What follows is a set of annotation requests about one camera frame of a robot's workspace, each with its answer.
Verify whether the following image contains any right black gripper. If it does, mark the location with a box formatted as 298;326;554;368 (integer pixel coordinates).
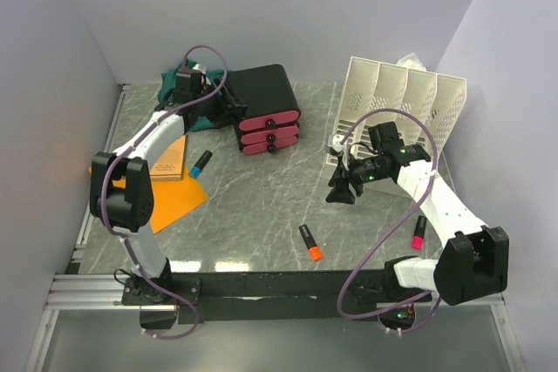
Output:
326;152;390;206

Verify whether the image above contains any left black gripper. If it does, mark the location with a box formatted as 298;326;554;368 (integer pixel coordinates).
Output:
194;77;248;127

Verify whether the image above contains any blue highlighter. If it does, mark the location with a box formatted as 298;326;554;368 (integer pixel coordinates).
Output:
188;150;213;179

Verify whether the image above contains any black drawer organizer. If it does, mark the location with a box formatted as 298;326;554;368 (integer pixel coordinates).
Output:
225;64;301;152

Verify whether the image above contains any orange highlighter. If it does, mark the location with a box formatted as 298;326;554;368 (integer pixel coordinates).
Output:
298;224;323;261

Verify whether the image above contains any orange book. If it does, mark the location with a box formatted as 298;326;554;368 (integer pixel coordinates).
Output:
150;135;187;181

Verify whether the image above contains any pink highlighter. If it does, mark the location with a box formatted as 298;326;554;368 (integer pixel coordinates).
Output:
412;215;427;250

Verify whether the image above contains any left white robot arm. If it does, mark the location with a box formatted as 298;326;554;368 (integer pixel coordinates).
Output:
90;67;229;304

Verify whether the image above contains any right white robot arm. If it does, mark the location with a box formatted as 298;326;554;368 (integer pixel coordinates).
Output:
326;122;509;306

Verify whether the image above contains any green cloth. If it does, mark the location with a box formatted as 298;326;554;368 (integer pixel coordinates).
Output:
158;66;232;132

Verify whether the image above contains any orange folder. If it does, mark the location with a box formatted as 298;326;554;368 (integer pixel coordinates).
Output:
87;166;209;234

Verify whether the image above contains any black base beam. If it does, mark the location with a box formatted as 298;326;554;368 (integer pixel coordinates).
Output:
121;270;432;325

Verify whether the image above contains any white file rack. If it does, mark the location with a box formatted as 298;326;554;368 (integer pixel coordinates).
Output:
332;57;466;159

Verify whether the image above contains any white crumpled paper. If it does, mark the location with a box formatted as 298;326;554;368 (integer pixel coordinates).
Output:
396;52;427;71

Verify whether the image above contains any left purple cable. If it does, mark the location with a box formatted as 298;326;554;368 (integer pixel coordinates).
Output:
99;44;229;342

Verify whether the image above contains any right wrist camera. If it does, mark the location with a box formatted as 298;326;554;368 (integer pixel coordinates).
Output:
327;134;350;169

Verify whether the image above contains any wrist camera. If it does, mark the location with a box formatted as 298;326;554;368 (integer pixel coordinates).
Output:
180;63;208;78
327;134;350;169

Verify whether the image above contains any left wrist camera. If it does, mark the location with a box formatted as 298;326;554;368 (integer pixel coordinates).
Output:
180;63;208;78

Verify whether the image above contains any aluminium rail frame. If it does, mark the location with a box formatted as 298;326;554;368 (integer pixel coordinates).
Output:
22;82;524;372

